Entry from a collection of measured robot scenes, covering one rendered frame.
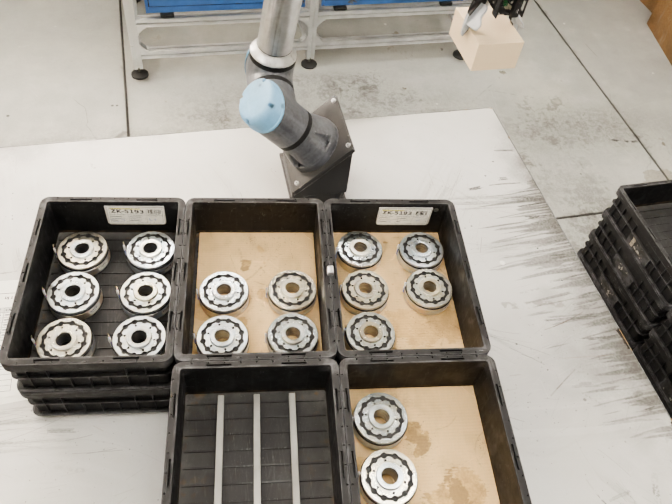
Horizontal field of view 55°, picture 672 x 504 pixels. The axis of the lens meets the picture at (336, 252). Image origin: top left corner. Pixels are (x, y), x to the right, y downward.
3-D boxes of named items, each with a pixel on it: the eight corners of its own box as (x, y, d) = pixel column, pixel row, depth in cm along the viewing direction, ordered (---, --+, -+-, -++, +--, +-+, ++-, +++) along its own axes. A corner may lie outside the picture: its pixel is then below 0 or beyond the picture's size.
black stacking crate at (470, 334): (319, 233, 152) (323, 200, 143) (440, 233, 156) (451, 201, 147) (332, 385, 128) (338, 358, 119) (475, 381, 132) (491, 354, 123)
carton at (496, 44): (449, 33, 168) (456, 7, 162) (490, 31, 170) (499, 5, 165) (470, 71, 159) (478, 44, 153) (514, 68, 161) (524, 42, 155)
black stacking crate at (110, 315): (55, 232, 145) (42, 198, 136) (189, 232, 148) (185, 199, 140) (16, 395, 121) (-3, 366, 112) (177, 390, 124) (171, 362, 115)
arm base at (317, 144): (288, 144, 174) (263, 125, 167) (330, 110, 169) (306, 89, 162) (299, 183, 165) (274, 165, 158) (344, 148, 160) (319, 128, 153)
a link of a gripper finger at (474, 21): (460, 41, 154) (489, 11, 149) (452, 27, 157) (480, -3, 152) (468, 47, 156) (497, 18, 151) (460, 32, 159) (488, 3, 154)
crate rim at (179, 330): (187, 204, 141) (186, 197, 139) (322, 205, 145) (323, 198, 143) (173, 367, 117) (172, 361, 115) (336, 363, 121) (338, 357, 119)
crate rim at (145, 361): (44, 203, 137) (41, 196, 135) (186, 204, 141) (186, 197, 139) (-1, 372, 113) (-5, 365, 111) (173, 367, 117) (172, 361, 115)
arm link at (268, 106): (274, 157, 159) (235, 130, 150) (270, 118, 167) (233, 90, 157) (311, 132, 154) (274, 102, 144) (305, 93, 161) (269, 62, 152)
